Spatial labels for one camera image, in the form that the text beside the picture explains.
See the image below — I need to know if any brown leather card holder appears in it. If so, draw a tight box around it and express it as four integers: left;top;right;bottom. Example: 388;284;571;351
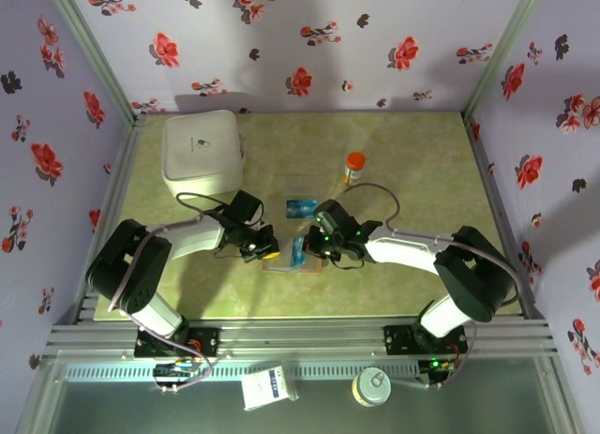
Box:
261;255;324;275

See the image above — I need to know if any dark blue credit card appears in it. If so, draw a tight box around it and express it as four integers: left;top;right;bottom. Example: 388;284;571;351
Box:
285;199;316;219

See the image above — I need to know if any clear acrylic card stand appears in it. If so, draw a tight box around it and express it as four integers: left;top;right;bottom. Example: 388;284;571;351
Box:
282;172;323;201

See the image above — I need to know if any orange cap pill bottle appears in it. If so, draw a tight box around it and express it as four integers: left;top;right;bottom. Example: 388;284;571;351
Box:
345;151;367;187

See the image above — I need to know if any white plastic storage box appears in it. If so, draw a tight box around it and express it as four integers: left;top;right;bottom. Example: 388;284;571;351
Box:
160;109;248;201

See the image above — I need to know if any white and blue paper box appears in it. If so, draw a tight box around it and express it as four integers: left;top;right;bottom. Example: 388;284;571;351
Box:
241;366;301;412

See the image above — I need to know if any tin can with pull tab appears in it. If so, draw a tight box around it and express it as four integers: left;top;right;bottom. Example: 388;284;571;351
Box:
351;367;393;408

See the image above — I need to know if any small electronics board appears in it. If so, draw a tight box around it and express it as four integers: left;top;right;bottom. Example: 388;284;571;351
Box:
418;357;455;389
153;357;201;394

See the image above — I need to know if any left arm grey cable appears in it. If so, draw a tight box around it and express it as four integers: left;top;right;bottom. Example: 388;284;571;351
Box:
105;190;229;394

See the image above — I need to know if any aluminium front frame rail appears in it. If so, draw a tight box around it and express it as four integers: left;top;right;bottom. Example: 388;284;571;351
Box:
41;319;559;360

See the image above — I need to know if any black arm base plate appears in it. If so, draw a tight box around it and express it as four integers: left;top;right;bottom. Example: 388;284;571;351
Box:
382;324;469;356
134;326;221;359

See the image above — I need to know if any slotted grey cable duct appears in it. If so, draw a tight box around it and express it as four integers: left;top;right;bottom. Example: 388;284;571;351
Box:
63;362;423;382

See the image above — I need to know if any aluminium side rail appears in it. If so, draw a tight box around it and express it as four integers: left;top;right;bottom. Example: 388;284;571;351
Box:
461;111;545;319
74;113;147;322

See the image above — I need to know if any aluminium corner post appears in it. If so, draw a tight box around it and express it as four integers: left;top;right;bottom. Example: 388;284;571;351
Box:
44;0;146;126
462;0;550;117

